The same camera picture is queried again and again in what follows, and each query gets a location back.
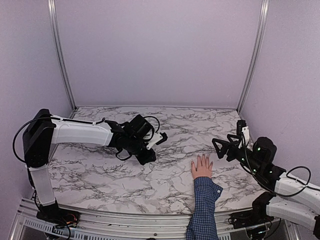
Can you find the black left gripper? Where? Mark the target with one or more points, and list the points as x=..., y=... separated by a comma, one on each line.
x=145, y=158

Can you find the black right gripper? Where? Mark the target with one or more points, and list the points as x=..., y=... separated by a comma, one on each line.
x=226, y=145

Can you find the blue checkered sleeve forearm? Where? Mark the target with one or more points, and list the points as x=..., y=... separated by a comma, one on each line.
x=202, y=224

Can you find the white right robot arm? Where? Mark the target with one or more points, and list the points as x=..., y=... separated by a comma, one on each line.
x=286, y=196

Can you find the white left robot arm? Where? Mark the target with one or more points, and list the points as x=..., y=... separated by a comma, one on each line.
x=45, y=130

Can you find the person's hand with long nails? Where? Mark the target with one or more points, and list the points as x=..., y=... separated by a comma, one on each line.
x=202, y=167

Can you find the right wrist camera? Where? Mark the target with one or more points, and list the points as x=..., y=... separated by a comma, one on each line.
x=242, y=131

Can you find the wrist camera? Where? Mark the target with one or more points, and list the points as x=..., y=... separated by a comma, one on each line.
x=157, y=138
x=242, y=131

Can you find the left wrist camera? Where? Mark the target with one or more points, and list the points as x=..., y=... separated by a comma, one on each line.
x=157, y=138

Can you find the aluminium front rail frame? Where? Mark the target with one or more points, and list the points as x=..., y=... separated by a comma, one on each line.
x=140, y=218

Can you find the left aluminium corner post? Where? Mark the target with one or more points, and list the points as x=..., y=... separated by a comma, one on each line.
x=59, y=52

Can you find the aluminium corner post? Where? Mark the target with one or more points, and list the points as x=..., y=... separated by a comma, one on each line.
x=59, y=52
x=261, y=26

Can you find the right aluminium corner post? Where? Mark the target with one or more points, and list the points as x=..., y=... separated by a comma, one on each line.
x=261, y=26

